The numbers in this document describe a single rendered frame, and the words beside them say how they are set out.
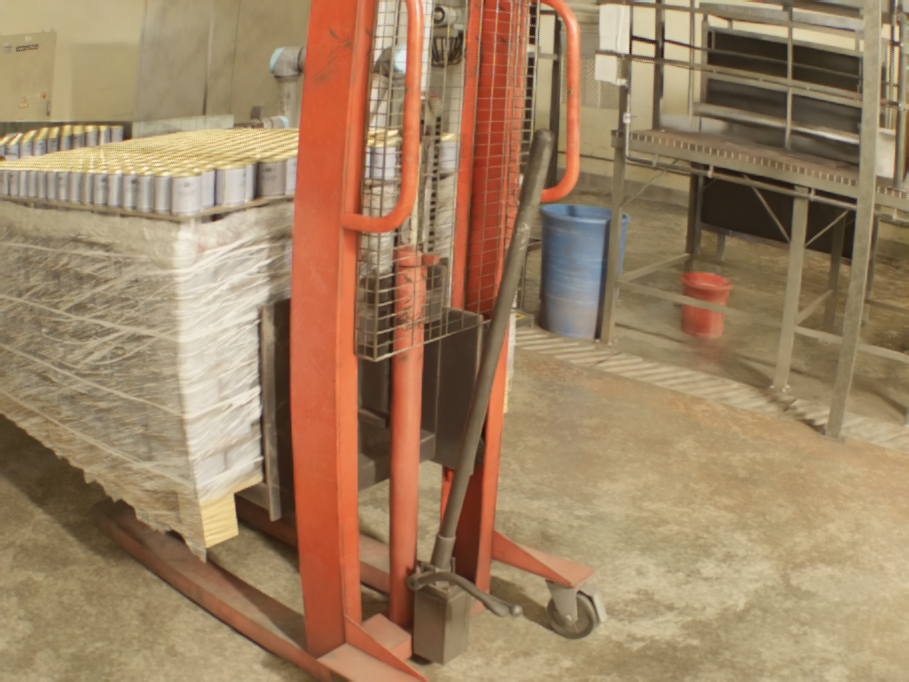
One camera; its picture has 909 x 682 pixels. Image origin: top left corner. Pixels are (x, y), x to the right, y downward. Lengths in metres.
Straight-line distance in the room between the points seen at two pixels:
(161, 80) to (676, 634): 5.21
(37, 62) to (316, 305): 8.30
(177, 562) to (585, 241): 2.95
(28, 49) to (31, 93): 0.51
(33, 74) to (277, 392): 8.16
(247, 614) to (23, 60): 8.08
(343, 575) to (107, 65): 9.26
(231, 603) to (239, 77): 4.01
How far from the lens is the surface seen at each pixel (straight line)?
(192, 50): 6.24
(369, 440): 2.20
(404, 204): 1.59
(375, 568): 2.56
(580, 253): 4.80
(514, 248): 1.79
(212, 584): 2.46
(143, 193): 1.89
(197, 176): 1.77
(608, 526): 3.05
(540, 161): 1.75
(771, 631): 2.60
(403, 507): 2.12
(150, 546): 2.64
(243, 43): 5.79
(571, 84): 2.02
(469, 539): 2.45
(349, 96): 1.66
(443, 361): 2.23
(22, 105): 9.78
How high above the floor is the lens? 1.42
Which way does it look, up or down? 18 degrees down
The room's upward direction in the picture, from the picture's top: 4 degrees clockwise
